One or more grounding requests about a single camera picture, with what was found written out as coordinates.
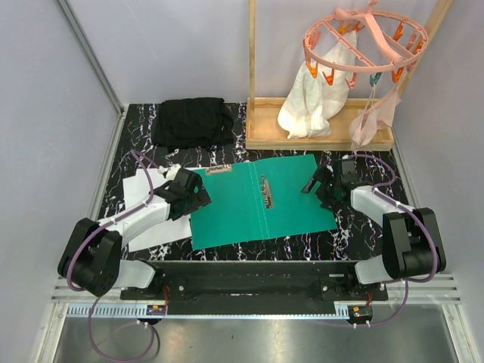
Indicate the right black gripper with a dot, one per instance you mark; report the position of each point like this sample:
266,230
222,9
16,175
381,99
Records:
324,175

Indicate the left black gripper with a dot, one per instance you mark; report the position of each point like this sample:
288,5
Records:
200,200

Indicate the white paper sheet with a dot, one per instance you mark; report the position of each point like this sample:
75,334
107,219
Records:
135,189
157,178

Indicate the green file folder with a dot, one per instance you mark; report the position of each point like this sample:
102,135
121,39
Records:
259,200

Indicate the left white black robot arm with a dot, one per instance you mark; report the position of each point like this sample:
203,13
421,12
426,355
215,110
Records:
92,259

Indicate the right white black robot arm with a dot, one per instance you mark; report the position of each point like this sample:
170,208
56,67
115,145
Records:
412,243

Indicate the pink hanging mesh cloth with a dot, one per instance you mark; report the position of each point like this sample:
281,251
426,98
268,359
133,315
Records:
376,115

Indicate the white hanging towel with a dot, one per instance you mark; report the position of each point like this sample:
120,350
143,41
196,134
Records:
312,101

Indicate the black folded cloth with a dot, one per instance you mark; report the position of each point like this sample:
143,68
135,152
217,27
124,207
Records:
192,122

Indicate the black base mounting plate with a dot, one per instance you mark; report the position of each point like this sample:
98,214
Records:
253,289

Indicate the pink round clip hanger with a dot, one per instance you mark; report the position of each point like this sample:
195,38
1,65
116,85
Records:
377,41

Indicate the wooden rack frame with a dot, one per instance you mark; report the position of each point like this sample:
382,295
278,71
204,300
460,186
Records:
263,131

